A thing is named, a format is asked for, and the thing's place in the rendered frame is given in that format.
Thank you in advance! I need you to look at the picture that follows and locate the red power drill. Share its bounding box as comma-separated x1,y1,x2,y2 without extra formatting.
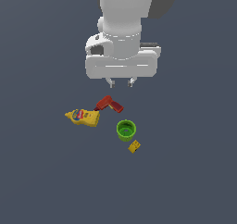
93,94,125,114

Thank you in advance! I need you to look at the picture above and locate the yellow mustard bottle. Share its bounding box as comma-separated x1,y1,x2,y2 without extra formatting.
64,108,101,128

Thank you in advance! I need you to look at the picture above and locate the green cup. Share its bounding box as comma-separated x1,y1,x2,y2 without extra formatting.
116,119,137,143

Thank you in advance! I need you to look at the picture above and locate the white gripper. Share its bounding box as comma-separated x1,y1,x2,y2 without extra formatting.
84,46,162,89

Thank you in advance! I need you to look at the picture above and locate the small yellow box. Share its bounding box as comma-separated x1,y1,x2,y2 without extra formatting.
127,140,142,155

